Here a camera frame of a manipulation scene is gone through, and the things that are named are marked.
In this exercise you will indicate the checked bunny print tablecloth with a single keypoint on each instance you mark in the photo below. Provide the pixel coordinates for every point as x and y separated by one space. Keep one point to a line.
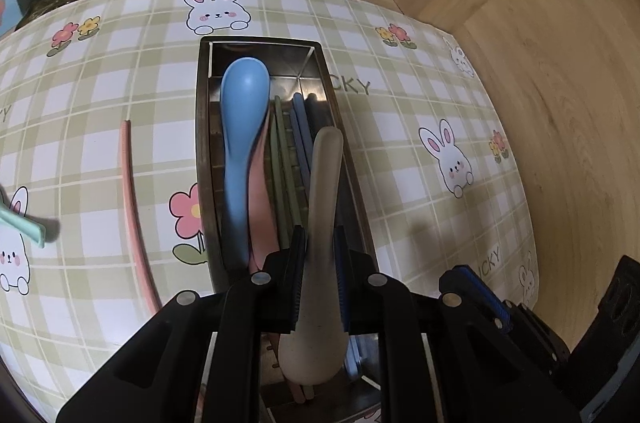
400 128

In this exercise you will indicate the pink spoon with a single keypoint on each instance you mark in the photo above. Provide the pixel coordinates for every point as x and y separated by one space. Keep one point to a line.
260 203

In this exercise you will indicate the white and blue carton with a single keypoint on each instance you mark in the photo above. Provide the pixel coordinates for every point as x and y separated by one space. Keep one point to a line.
10 3

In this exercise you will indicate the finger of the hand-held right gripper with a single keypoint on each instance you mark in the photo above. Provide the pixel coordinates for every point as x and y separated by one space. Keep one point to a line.
482 290

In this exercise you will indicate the teal spoon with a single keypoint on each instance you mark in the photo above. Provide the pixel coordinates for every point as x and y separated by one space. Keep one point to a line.
25 225

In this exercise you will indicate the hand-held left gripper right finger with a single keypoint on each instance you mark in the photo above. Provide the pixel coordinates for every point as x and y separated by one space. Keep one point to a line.
341 283

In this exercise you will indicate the pink chopstick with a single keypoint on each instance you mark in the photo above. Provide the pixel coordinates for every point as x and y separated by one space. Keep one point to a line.
129 183

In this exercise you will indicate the stainless steel utensil tray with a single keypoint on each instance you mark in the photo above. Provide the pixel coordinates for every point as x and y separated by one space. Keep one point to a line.
290 58

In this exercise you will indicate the blue spoon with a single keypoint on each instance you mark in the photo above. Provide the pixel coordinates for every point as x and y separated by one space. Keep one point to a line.
245 103

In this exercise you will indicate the green chopstick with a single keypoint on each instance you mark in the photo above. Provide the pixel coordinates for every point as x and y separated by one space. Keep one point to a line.
292 173
278 138

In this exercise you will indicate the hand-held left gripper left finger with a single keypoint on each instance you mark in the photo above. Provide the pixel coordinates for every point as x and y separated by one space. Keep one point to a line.
299 283

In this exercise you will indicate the beige spoon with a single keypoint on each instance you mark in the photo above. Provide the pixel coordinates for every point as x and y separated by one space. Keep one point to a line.
325 183

